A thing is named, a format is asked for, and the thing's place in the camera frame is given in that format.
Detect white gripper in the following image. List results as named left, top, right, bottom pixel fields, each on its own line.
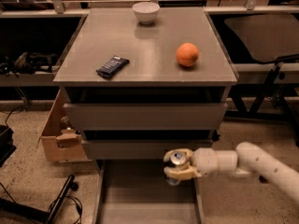
left=164, top=148, right=238, bottom=180

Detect redbull can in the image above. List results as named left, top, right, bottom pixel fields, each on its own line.
left=164, top=150, right=186, bottom=186

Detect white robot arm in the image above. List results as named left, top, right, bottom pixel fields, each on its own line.
left=164, top=142, right=299, bottom=204

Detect grey middle drawer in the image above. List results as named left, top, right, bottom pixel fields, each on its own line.
left=82, top=139, right=212, bottom=160

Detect grey drawer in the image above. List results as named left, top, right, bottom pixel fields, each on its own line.
left=64, top=103, right=227, bottom=131
left=82, top=139, right=212, bottom=160
left=93, top=160, right=206, bottom=224

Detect grey bottom drawer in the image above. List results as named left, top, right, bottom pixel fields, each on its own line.
left=93, top=160, right=206, bottom=224

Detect grey drawer cabinet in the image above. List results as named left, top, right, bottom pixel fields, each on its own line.
left=52, top=6, right=239, bottom=165

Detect grey top drawer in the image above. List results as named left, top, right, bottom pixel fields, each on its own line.
left=64, top=103, right=227, bottom=131

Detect orange fruit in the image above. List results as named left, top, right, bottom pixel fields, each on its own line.
left=176, top=43, right=199, bottom=67

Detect dark blue snack bar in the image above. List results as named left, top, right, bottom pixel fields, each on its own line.
left=96, top=55, right=130, bottom=78

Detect cardboard box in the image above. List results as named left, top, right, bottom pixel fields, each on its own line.
left=40, top=92, right=88, bottom=162

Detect black office chair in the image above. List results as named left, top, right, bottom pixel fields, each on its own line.
left=221, top=13, right=299, bottom=136

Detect white bowl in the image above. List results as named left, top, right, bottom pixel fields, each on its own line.
left=132, top=2, right=160, bottom=24

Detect black box at left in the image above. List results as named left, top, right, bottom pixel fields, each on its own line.
left=0, top=125, right=16, bottom=167

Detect black headphones on shelf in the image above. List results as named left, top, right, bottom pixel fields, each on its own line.
left=0, top=52, right=59, bottom=75

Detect black stand with cables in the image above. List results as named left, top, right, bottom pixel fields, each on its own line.
left=0, top=175, right=83, bottom=224

